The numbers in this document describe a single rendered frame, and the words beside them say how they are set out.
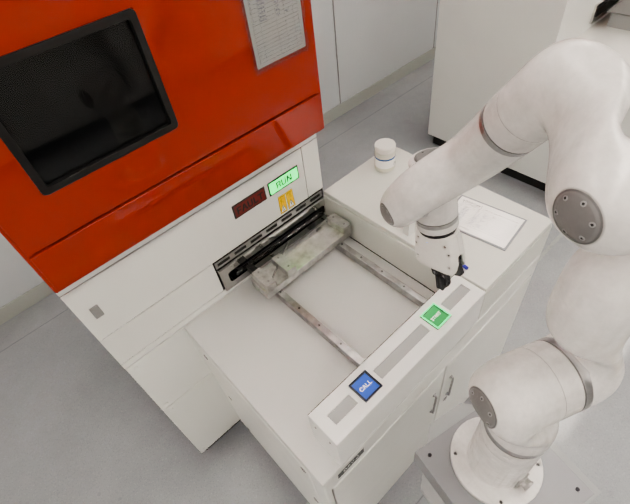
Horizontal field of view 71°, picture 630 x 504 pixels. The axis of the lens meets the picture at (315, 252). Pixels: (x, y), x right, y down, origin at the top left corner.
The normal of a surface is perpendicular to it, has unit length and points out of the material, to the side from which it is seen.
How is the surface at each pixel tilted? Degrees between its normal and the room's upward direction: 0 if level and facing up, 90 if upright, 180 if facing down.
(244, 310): 0
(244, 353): 0
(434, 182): 57
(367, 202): 0
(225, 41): 90
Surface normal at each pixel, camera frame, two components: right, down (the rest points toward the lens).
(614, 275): -0.58, -0.13
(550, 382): 0.08, -0.36
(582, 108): -0.85, -0.44
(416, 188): -0.61, 0.22
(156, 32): 0.67, 0.50
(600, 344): -0.18, 0.76
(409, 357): -0.11, -0.67
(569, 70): -0.76, -0.23
